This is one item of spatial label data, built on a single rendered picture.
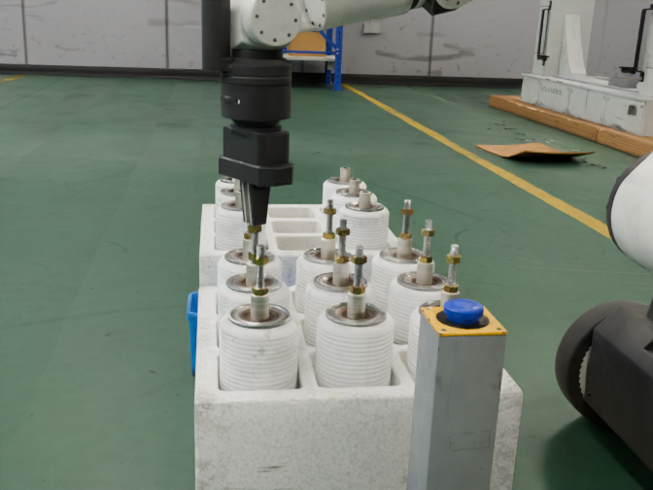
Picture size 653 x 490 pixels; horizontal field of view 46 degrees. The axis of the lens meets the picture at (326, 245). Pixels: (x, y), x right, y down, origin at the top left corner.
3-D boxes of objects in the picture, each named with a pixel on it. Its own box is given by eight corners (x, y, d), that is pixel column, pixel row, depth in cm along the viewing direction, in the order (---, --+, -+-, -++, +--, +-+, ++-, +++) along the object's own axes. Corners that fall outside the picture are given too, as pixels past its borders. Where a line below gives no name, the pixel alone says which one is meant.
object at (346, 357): (399, 457, 98) (409, 324, 93) (330, 472, 94) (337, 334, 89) (364, 421, 106) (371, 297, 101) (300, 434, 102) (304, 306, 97)
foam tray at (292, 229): (366, 276, 187) (370, 204, 182) (403, 342, 150) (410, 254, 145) (202, 278, 181) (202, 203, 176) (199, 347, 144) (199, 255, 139)
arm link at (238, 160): (198, 172, 102) (197, 80, 99) (257, 165, 108) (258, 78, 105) (255, 191, 93) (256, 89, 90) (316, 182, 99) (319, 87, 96)
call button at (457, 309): (474, 315, 80) (476, 297, 80) (488, 331, 77) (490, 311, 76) (437, 316, 80) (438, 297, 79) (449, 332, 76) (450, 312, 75)
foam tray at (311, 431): (427, 380, 135) (434, 282, 130) (508, 520, 98) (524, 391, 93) (199, 387, 129) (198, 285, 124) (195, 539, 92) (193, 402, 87)
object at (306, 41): (321, 55, 683) (322, 31, 678) (326, 56, 660) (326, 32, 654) (286, 53, 679) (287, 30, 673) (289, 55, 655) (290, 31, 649)
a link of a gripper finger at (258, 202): (247, 226, 101) (247, 179, 99) (266, 222, 103) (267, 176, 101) (254, 228, 100) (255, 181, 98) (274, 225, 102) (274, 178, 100)
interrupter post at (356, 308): (368, 319, 95) (370, 294, 94) (351, 322, 94) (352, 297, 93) (360, 312, 97) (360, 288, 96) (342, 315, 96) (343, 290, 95)
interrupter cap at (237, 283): (216, 290, 103) (216, 285, 102) (242, 273, 109) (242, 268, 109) (267, 299, 100) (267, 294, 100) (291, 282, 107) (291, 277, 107)
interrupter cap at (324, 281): (330, 297, 101) (330, 293, 101) (302, 280, 108) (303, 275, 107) (378, 290, 105) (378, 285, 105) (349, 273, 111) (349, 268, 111)
